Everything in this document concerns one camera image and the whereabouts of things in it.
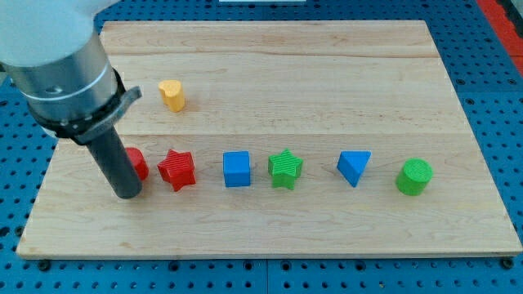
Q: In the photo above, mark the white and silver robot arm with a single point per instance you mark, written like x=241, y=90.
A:
x=53, y=53

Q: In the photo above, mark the wooden board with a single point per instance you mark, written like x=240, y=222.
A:
x=315, y=87

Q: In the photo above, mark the blue cube block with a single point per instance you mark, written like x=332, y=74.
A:
x=236, y=168

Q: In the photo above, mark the green star block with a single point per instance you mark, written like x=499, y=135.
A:
x=284, y=169

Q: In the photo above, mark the red star block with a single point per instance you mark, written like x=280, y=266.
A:
x=177, y=169

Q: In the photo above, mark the blue triangle block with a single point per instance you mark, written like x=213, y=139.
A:
x=352, y=164

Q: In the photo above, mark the yellow heart block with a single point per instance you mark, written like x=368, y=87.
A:
x=172, y=94

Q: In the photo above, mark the red cylinder block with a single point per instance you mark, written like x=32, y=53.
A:
x=138, y=161

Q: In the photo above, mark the black cylindrical pointer tool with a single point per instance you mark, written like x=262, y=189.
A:
x=111, y=157

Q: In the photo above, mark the green cylinder block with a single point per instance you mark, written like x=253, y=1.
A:
x=414, y=176

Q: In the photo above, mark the red mat corner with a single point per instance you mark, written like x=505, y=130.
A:
x=497, y=14

